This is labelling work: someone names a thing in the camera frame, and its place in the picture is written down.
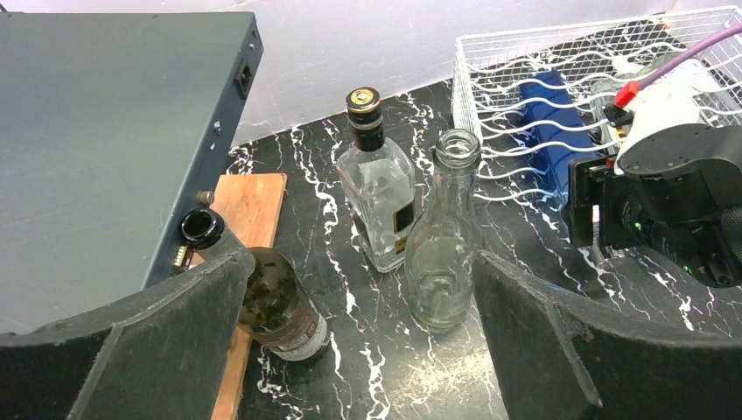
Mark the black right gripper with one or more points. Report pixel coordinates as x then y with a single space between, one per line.
593 209

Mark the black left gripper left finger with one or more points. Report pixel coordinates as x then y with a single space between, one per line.
157 354

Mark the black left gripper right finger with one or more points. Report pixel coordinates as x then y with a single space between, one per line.
559 355

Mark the blue square glass bottle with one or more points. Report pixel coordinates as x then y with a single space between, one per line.
550 107

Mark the clear round glass bottle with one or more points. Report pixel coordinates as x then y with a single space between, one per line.
446 238

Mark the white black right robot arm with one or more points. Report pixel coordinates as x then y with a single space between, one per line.
677 191

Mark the dark bottle on wooden board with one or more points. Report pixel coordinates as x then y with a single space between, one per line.
276 309

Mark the clear square bottle black cap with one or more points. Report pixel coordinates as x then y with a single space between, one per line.
378 180

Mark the dark grey rack server box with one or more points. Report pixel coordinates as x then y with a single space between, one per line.
113 125

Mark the brown wooden board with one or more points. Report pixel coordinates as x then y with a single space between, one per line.
250 205

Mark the white wire wine rack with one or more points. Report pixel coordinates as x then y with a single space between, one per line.
604 65

